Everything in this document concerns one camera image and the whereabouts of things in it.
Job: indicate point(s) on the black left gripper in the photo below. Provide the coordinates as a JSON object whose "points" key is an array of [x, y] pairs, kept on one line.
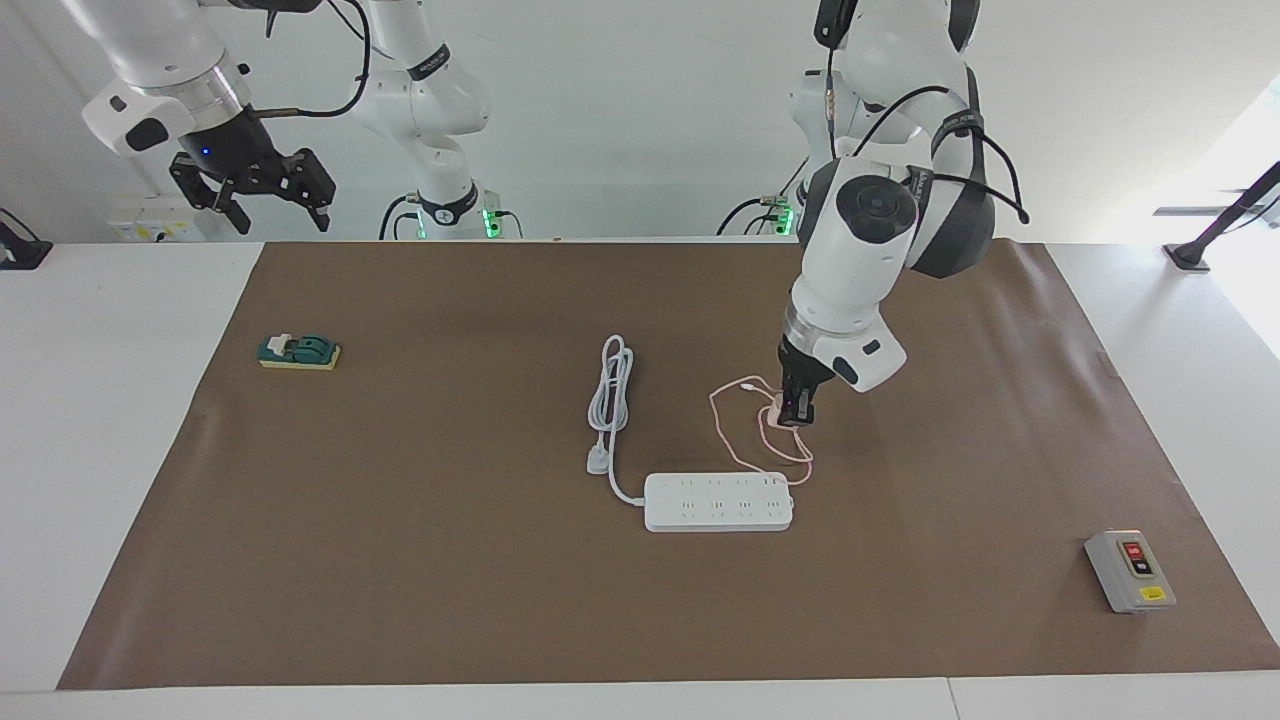
{"points": [[803, 378]]}

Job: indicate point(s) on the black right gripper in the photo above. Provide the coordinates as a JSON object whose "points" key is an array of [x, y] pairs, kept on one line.
{"points": [[240, 160]]}

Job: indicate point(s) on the pink charger adapter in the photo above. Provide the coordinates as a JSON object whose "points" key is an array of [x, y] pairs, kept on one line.
{"points": [[774, 410]]}

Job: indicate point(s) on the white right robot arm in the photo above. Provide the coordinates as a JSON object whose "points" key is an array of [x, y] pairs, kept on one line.
{"points": [[150, 40]]}

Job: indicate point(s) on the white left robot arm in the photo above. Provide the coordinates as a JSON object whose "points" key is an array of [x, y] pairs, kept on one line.
{"points": [[860, 260]]}

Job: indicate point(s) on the white power strip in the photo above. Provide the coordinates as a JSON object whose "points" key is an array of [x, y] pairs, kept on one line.
{"points": [[718, 502]]}

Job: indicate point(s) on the black clamp base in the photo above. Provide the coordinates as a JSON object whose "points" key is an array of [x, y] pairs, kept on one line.
{"points": [[22, 250]]}

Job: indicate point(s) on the brown table mat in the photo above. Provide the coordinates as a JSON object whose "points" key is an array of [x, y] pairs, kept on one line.
{"points": [[400, 560]]}

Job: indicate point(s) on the black stand with pole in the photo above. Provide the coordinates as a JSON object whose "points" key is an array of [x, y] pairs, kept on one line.
{"points": [[1215, 230]]}

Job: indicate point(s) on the white wall outlet box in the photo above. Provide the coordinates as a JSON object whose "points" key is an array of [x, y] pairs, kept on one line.
{"points": [[150, 222]]}

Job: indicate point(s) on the green knife switch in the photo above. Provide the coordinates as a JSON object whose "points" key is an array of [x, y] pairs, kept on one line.
{"points": [[300, 352]]}

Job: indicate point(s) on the grey on-off switch box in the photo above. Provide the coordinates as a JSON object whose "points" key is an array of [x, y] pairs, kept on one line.
{"points": [[1130, 572]]}

